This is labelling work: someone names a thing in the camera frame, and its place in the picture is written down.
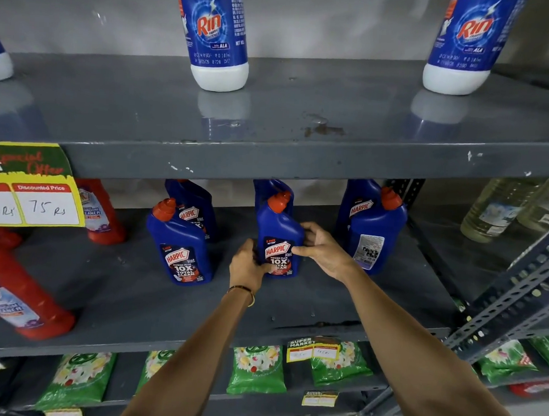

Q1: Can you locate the person's right hand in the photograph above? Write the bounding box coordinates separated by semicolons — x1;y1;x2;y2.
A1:
290;221;362;284

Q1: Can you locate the person's left hand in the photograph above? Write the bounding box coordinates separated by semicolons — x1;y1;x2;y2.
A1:
228;237;274;295

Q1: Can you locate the blue toilet cleaner bottle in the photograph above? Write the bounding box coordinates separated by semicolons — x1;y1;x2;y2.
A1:
251;178;296;217
162;178;221;243
253;190;308;279
334;177;383;249
343;185;410;278
143;197;218;287

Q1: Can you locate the person's right forearm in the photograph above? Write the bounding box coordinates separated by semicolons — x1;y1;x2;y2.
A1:
336;263;548;416

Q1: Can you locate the person's left forearm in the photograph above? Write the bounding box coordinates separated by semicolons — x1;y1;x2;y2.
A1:
118;280;257;416

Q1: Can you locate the gold wrist bangle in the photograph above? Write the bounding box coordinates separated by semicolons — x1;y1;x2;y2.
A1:
226;284;257;308

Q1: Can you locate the grey metal shelf rack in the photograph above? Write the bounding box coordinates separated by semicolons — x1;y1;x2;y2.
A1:
0;37;549;416

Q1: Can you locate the red bathroom cleaner bottle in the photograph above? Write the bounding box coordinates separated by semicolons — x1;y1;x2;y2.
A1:
0;242;81;343
72;178;130;247
0;227;24;251

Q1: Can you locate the clear liquid plastic bottle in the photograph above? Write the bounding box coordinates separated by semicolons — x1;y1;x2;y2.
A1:
459;175;541;247
516;175;549;234

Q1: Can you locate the yellow green offer price sign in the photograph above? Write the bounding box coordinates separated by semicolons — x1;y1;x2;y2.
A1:
0;141;90;232

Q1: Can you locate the red packet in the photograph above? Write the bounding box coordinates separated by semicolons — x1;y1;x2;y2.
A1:
508;377;549;399

